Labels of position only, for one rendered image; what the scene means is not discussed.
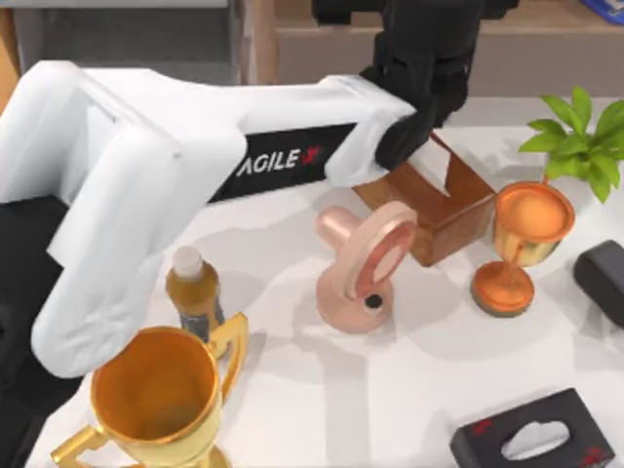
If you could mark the wooden open shelf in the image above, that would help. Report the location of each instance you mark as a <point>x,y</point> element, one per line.
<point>526,53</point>

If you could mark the blue item on shelf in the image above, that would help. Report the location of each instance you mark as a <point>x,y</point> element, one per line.
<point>607,9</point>

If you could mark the brown wooden tissue box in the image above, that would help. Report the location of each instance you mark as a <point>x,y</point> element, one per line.
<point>453,214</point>

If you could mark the green leafy plant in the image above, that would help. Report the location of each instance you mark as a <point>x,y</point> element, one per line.
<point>585,141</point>

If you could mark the copper goblet trophy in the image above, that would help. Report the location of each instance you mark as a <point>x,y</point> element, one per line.
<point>531,214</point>

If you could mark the grey cabinet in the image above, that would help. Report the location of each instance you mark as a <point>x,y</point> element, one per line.
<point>146,34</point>

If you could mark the black rounded case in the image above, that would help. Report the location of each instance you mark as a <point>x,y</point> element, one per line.
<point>604,278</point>

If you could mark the amber bottle with white cap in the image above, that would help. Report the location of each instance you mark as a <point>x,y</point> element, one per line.
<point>192,287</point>

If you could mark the black tissue box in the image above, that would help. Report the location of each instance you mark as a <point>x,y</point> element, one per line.
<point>487,439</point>

